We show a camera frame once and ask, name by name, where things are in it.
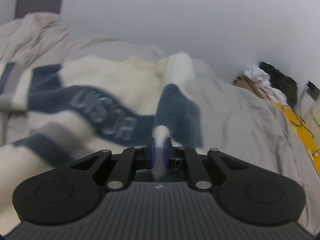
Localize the black clothes pile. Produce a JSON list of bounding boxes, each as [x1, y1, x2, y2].
[[259, 62, 298, 108]]

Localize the black cable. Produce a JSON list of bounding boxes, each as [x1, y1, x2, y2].
[[285, 104, 316, 140]]

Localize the white navy fleece sweater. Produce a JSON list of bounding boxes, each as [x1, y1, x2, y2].
[[1, 53, 203, 178]]

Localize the yellow cloth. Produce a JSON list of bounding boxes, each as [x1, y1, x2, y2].
[[274, 102, 319, 174]]

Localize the white clothes pile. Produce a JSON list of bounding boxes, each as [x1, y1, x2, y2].
[[242, 64, 287, 106]]

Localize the cardboard box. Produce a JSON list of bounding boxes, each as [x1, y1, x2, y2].
[[233, 75, 270, 100]]

